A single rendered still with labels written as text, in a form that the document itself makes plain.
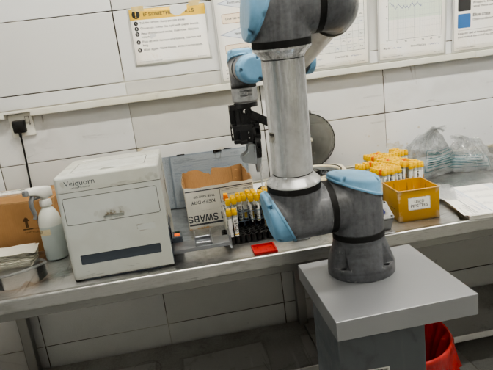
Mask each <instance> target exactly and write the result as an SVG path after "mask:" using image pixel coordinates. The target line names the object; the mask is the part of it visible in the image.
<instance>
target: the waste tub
mask: <svg viewBox="0 0 493 370"><path fill-rule="evenodd" d="M382 186H383V200H384V201H386V202H387V205H388V206H389V207H390V210H391V212H392V213H393V215H394V219H395V220H396V221H398V222H399V223H401V222H410V221H415V220H424V219H430V218H435V217H440V214H439V188H440V186H439V185H437V184H434V183H432V182H430V181H428V180H426V179H424V178H422V177H416V178H407V179H401V180H396V181H387V182H382Z"/></svg>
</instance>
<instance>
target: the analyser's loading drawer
mask: <svg viewBox="0 0 493 370"><path fill-rule="evenodd" d="M193 234H194V240H191V241H187V242H178V243H174V244H172V248H173V253H174V255H175V254H180V253H188V252H193V251H198V250H206V249H211V248H215V247H223V246H228V245H230V248H233V244H232V239H231V234H230V231H229V228H227V235H222V236H214V237H212V235H211V234H212V233H211V229H210V228H209V234H208V235H203V236H195V231H193ZM203 241H204V242H203Z"/></svg>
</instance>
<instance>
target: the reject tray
mask: <svg viewBox="0 0 493 370"><path fill-rule="evenodd" d="M251 248H252V251H253V253H254V255H255V256H256V255H265V254H269V253H277V252H278V249H277V247H276V246H275V244H274V243H273V242H267V243H262V244H254V245H251Z"/></svg>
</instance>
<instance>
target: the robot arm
mask: <svg viewBox="0 0 493 370"><path fill-rule="evenodd" d="M358 10H359V0H241V1H240V28H241V36H242V39H243V41H244V42H246V43H251V44H252V48H237V49H231V50H229V51H228V52H227V64H228V70H229V76H230V86H231V93H232V99H233V103H234V104H233V105H228V110H229V116H230V132H231V138H232V141H234V143H235V145H237V144H241V145H245V144H246V151H244V152H243V153H242V154H241V155H240V158H241V160H242V162H243V163H248V164H255V167H256V170H257V172H260V169H261V167H262V145H261V132H260V125H259V123H262V124H263V125H265V126H268V131H269V145H270V152H271V166H272V175H271V177H270V178H269V179H268V180H267V182H266V185H267V191H263V192H261V193H260V204H261V207H262V210H263V215H264V217H265V220H266V224H267V226H268V228H269V230H270V232H271V235H272V236H273V237H274V239H275V240H276V241H278V242H290V241H295V242H296V241H297V240H299V239H306V238H310V237H314V236H320V235H324V234H328V233H332V246H331V249H330V252H329V258H328V271H329V274H330V275H331V276H332V277H333V278H335V279H337V280H340V281H343V282H347V283H372V282H376V281H380V280H383V279H386V278H388V277H389V276H391V275H392V274H393V273H394V272H395V258H394V256H393V254H392V251H391V249H390V246H389V244H388V242H387V239H386V237H385V231H384V210H383V200H382V195H383V192H382V190H381V180H380V178H379V177H378V176H377V174H375V173H372V172H369V171H365V170H333V171H329V172H328V173H327V174H326V181H321V177H320V175H319V174H317V173H316V172H315V171H314V170H313V159H312V149H311V139H310V120H309V110H308V100H307V81H306V74H311V73H313V72H314V71H315V67H316V63H317V62H316V57H317V56H318V55H319V54H320V53H321V52H322V51H323V49H324V48H325V47H326V46H327V45H328V44H329V42H330V41H331V40H332V39H333V38H334V37H337V36H340V35H342V34H343V33H344V32H346V31H347V30H348V28H349V27H350V26H351V25H352V24H353V22H354V21H355V19H356V17H357V13H358ZM252 52H253V53H252ZM259 81H263V89H264V95H265V103H266V116H264V115H261V114H259V113H257V112H255V111H252V110H251V107H254V106H257V105H258V101H256V100H257V99H258V93H257V86H256V83H257V82H259ZM244 109H245V110H244ZM243 110H244V111H245V112H243ZM232 130H233V134H232Z"/></svg>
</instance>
